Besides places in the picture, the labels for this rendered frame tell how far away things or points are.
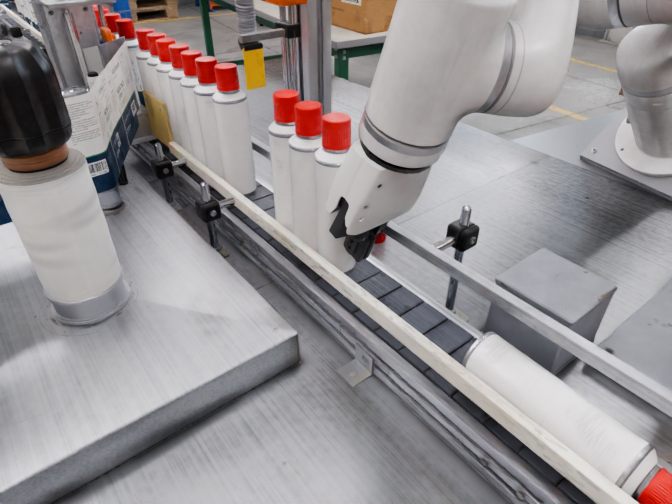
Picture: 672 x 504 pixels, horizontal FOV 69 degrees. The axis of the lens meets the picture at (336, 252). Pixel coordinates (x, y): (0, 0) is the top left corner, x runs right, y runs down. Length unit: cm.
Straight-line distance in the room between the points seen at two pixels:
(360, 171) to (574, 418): 28
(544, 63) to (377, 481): 40
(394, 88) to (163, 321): 37
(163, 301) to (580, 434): 47
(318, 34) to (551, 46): 45
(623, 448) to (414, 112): 31
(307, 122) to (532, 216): 48
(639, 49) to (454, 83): 58
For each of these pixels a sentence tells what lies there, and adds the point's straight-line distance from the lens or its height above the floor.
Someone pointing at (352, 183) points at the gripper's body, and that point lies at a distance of 48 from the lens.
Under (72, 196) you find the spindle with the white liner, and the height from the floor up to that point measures 104.
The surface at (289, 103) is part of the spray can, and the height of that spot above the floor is 108.
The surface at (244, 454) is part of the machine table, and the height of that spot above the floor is 83.
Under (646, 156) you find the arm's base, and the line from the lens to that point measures 113.
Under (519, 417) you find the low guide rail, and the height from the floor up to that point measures 92.
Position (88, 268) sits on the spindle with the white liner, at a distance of 60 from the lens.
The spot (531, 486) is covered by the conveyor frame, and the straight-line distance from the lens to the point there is 49.
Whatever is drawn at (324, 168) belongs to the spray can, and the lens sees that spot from 56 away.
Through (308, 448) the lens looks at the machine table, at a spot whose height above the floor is 83.
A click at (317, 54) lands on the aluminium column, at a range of 82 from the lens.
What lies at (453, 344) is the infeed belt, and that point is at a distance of 57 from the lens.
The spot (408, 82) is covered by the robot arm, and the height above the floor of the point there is 116.
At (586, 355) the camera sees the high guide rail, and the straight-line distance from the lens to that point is 49.
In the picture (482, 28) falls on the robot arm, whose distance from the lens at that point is 39.
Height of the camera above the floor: 128
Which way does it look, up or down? 36 degrees down
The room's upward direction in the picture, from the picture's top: straight up
